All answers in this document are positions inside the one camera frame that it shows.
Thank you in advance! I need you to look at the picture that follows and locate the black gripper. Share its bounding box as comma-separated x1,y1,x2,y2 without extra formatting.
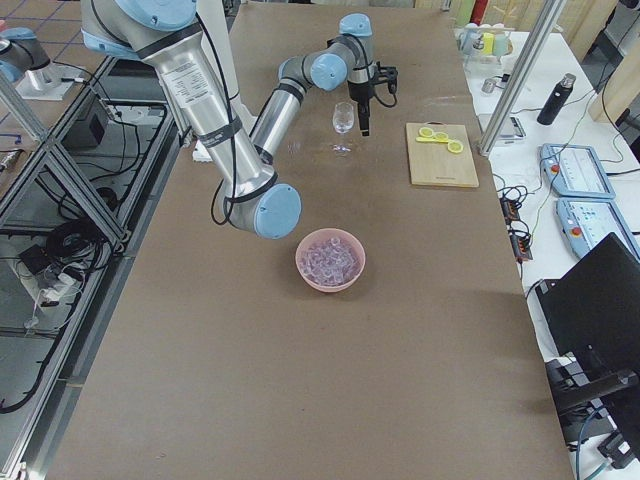
347,62,398,137

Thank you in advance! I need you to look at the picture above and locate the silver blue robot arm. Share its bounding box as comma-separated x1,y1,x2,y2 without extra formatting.
81,0,397,239

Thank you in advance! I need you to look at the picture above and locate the clear wine glass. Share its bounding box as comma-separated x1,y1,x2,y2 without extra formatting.
332,102,355,154

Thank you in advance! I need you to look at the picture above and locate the pink bowl of ice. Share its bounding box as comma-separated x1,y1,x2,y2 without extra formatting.
295,228,366,293

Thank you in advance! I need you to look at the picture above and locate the bamboo cutting board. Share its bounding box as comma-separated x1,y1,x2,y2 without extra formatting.
405,122,479,188

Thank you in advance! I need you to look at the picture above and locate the far lemon slice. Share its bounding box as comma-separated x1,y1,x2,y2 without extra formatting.
447,141,464,153

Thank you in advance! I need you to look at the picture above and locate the silver kitchen scale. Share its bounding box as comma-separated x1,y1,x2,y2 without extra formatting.
477,114,526,145

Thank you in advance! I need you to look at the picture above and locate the black water bottle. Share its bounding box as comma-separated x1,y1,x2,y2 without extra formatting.
536,73,576,126

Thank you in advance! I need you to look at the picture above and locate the upper teach pendant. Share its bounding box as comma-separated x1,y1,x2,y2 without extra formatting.
539,143,616,199

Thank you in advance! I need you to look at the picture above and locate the teach pendant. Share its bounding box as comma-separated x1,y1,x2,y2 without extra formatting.
555,197,639,259
539,143,616,199

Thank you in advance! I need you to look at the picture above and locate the lower teach pendant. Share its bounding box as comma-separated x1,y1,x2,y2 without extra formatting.
555,197,639,259

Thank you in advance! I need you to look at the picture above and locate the black monitor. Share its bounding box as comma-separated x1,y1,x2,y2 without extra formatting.
536,233,639,454

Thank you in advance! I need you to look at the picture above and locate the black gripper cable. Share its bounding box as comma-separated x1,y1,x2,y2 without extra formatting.
367,79,400,109

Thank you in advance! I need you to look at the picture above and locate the lemon slice near handle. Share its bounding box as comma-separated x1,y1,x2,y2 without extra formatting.
419,127,434,138

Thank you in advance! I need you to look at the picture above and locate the white camera pillar base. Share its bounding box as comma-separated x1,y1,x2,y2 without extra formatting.
189,0,261,164

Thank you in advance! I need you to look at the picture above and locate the aluminium frame post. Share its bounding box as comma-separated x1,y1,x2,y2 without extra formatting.
478,0,567,157

